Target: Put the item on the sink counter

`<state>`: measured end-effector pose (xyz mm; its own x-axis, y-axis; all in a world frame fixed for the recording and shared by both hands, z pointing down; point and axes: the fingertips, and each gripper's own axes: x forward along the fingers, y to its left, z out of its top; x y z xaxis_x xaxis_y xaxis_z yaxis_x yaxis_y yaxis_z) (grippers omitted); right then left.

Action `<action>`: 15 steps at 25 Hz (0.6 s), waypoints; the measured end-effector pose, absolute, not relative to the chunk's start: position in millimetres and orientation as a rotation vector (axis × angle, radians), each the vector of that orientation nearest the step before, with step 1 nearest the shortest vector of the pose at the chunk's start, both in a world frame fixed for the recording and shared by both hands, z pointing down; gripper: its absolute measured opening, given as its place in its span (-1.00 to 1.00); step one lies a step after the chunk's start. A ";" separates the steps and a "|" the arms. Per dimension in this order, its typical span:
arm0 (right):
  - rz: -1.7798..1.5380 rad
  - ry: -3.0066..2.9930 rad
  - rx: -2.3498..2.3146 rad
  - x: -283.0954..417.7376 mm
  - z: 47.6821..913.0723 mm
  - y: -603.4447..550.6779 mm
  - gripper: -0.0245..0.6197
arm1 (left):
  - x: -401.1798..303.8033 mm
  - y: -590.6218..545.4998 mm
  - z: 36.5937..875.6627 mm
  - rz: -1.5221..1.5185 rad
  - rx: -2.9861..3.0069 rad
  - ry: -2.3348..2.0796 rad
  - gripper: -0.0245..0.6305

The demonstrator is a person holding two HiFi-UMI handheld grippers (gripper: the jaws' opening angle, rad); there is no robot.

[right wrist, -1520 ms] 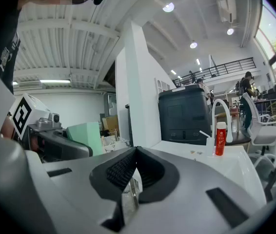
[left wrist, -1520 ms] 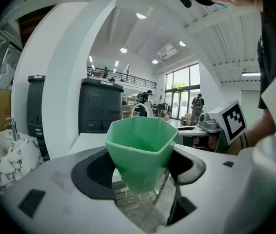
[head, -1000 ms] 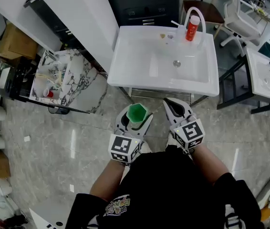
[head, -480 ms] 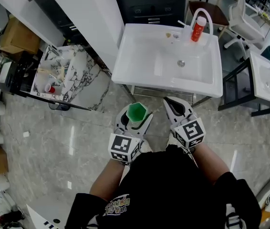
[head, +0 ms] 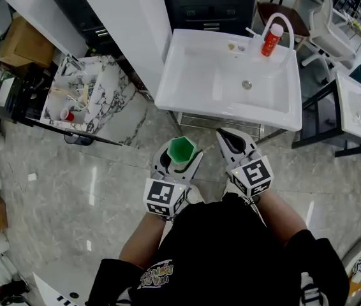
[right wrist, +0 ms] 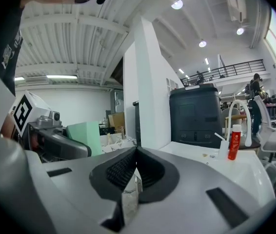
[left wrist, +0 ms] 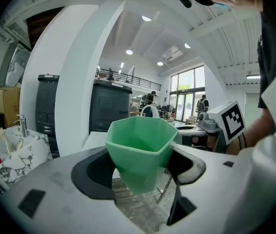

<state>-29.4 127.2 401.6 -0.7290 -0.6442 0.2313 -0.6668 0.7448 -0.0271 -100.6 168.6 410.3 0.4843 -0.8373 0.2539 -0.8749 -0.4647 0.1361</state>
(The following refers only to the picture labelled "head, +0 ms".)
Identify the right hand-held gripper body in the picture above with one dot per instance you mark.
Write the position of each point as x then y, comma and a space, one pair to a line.
254, 174

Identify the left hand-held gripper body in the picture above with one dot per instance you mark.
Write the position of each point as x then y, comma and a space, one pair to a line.
163, 194

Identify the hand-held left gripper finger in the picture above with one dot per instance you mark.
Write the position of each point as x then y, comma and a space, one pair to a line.
194, 167
159, 161

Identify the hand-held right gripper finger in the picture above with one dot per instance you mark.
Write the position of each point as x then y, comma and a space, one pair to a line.
249, 145
225, 151

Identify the green plastic cup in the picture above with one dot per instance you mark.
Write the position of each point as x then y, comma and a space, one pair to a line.
180, 150

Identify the red bottle with white cap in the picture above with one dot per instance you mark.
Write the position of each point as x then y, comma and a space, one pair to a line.
269, 41

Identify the person's right forearm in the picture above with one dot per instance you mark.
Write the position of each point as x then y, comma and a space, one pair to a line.
282, 215

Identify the person's left forearm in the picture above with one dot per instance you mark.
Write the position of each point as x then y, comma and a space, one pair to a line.
142, 241

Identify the person's left white shoe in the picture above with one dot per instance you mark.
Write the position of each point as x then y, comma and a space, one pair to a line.
195, 196

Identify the metal sink drain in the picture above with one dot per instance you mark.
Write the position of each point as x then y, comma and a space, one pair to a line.
246, 84

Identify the white ceramic sink basin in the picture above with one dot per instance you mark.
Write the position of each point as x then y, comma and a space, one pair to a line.
199, 84

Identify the person's black printed shirt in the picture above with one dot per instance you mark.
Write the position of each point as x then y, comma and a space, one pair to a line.
225, 250

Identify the marble pattern sink cabinet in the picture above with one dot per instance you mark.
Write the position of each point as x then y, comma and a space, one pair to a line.
113, 88

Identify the red plastic cup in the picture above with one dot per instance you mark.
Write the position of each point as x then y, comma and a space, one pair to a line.
68, 116

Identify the white paper scrap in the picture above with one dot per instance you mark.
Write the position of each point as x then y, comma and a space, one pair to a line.
32, 177

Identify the teal waste bin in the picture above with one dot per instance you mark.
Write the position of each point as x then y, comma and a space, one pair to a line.
360, 75

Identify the brown seat chair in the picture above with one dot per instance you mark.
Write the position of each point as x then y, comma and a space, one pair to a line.
279, 14

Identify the white plastic chair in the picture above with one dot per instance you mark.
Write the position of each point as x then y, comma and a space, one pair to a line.
330, 33

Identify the white printed bag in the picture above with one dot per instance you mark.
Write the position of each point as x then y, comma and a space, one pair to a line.
359, 266

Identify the dark drawer cabinet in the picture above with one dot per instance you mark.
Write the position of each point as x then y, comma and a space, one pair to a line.
209, 2

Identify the white tall cabinet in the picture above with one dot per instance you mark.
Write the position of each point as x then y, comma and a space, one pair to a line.
120, 14

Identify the large brown cardboard box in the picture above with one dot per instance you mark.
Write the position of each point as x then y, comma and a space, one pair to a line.
24, 43

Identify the black metal washbasin frame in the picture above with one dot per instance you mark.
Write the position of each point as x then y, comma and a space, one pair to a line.
314, 123

